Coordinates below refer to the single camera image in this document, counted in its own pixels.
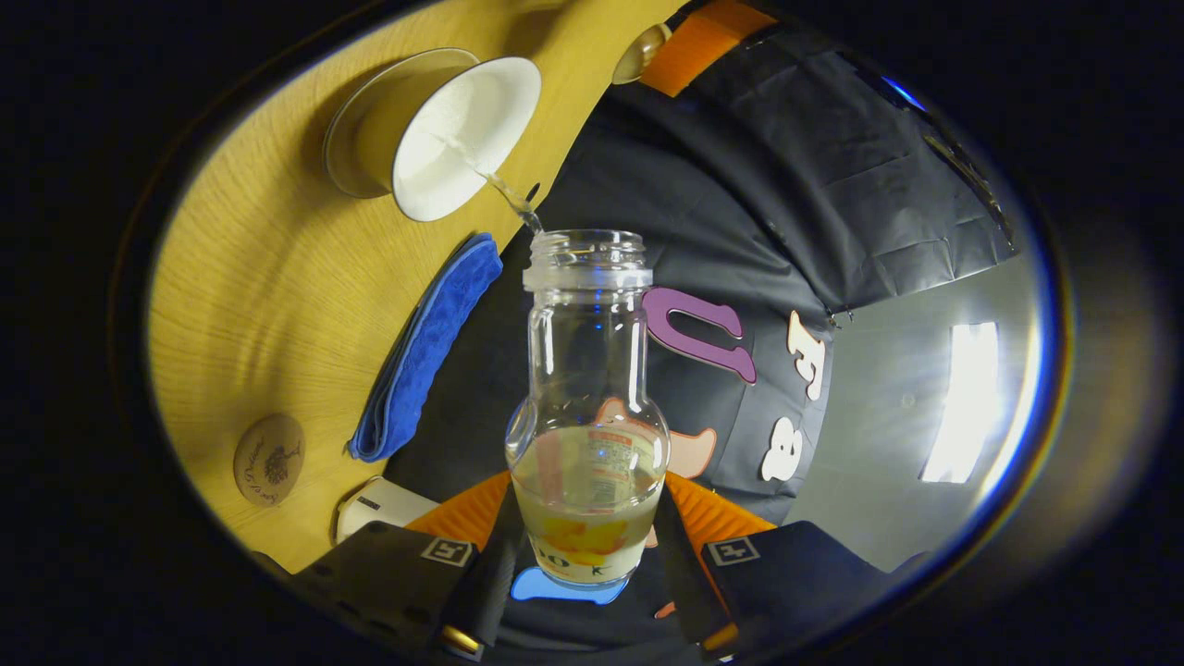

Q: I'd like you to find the black backdrop cloth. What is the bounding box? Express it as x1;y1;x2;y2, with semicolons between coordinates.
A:
384;18;1018;648

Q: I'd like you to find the cream teacup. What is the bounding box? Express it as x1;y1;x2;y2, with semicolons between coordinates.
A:
353;55;543;223

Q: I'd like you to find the clear water bottle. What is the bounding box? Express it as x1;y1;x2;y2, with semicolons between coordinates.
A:
504;228;672;589

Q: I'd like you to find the cream saucer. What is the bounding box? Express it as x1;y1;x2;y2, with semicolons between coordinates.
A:
322;47;482;200

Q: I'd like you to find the round wooden coaster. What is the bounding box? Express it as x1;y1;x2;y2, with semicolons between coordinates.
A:
233;413;306;506

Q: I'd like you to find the folded blue towel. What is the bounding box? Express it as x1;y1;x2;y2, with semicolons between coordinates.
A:
348;232;504;463

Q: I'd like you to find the white toaster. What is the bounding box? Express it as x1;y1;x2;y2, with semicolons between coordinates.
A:
335;476;440;545

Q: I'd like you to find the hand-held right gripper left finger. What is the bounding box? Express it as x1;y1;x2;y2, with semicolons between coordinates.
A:
291;470;528;662

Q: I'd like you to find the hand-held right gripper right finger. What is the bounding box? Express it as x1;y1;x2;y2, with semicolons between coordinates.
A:
652;470;935;662

